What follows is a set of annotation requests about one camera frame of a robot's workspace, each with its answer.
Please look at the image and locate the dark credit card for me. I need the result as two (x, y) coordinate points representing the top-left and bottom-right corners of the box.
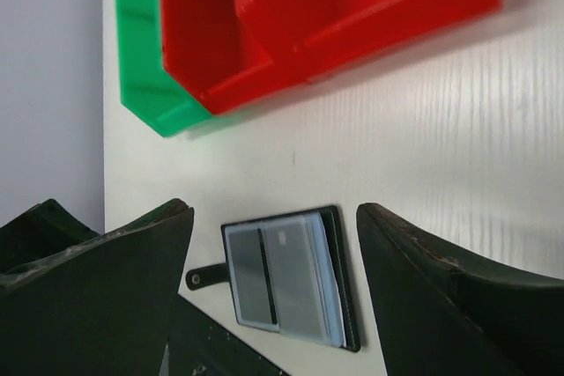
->
(263, 217), (328, 343)

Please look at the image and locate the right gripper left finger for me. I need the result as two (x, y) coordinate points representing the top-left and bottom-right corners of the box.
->
(1, 199), (194, 375)

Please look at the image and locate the green plastic bin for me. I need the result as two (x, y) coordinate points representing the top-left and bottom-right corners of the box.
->
(115, 0), (212, 136)

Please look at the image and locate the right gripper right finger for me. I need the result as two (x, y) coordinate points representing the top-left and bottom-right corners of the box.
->
(356, 203), (563, 375)

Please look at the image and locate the silver card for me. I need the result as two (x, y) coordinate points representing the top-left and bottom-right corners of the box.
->
(227, 229), (272, 324)

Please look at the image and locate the black leather card holder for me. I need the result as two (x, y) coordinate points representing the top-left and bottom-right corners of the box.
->
(185, 205), (360, 352)

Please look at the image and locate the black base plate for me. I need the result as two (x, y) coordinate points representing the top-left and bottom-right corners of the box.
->
(160, 295), (286, 376)

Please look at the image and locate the red plastic bin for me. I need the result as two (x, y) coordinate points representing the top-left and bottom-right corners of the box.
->
(160, 0), (287, 115)
(234, 0), (501, 81)

